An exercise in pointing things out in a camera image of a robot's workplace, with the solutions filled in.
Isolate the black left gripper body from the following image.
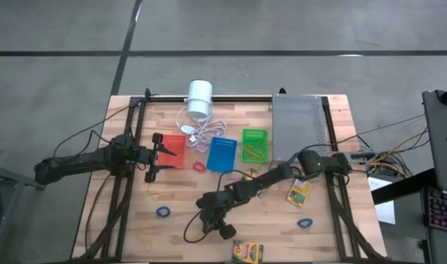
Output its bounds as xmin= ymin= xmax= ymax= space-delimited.
xmin=137 ymin=132 xmax=164 ymax=183

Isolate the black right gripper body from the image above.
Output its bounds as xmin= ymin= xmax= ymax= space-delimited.
xmin=197 ymin=190 xmax=237 ymax=241

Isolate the orange plastic basket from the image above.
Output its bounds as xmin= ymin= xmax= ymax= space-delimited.
xmin=156 ymin=133 xmax=188 ymax=169

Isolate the blue plastic basket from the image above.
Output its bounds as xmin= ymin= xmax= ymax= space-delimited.
xmin=206 ymin=136 xmax=239 ymax=174

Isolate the green plastic basket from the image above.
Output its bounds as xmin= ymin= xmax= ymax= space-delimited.
xmin=240 ymin=128 xmax=269 ymax=164

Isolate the clear plastic bag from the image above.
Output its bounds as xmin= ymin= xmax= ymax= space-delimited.
xmin=175 ymin=106 xmax=228 ymax=154

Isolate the white cylindrical appliance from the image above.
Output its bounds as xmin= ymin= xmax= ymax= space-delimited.
xmin=186 ymin=79 xmax=214 ymax=122

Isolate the grey perforated metal shelf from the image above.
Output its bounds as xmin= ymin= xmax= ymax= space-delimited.
xmin=269 ymin=93 xmax=329 ymax=163

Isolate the grey metal stand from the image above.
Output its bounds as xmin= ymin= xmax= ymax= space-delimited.
xmin=0 ymin=160 xmax=48 ymax=264

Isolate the grey usb hub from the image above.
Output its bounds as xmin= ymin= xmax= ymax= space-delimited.
xmin=349 ymin=151 xmax=375 ymax=163

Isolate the white paper sheet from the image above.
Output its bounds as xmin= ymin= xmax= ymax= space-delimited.
xmin=368 ymin=175 xmax=396 ymax=225

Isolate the black side bar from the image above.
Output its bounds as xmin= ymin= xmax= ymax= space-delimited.
xmin=371 ymin=167 xmax=439 ymax=206

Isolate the backlit black keyboard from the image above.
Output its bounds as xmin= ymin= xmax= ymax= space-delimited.
xmin=426 ymin=187 xmax=447 ymax=235

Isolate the dark grey monitor panel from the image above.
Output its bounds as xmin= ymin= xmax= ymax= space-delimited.
xmin=422 ymin=83 xmax=447 ymax=194

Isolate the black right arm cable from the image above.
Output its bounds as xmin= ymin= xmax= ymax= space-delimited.
xmin=182 ymin=169 xmax=246 ymax=245

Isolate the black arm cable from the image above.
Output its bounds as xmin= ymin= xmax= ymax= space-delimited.
xmin=53 ymin=105 xmax=136 ymax=159
xmin=182 ymin=169 xmax=246 ymax=245

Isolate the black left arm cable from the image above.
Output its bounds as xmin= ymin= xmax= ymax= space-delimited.
xmin=53 ymin=105 xmax=136 ymax=159

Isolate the black aluminium rig frame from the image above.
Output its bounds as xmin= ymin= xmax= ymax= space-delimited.
xmin=71 ymin=87 xmax=389 ymax=264

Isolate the yellow cable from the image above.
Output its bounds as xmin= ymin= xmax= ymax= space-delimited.
xmin=369 ymin=130 xmax=429 ymax=175

